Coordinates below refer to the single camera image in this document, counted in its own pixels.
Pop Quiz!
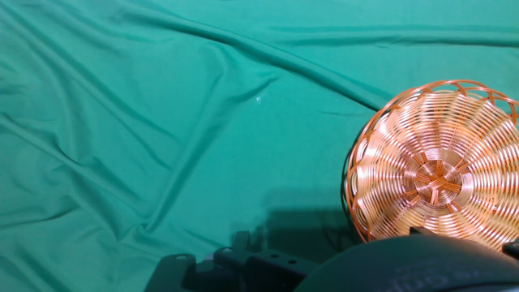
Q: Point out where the orange woven basket dish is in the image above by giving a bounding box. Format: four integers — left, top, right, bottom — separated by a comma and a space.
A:
341, 79, 519, 253

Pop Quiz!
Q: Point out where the green cloth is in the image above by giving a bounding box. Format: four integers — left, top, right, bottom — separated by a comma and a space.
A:
0, 0, 519, 292

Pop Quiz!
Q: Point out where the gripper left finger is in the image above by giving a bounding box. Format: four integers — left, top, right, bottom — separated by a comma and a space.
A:
144, 253, 198, 292

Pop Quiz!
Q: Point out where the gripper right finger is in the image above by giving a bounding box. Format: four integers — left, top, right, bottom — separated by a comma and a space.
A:
194, 230, 320, 292

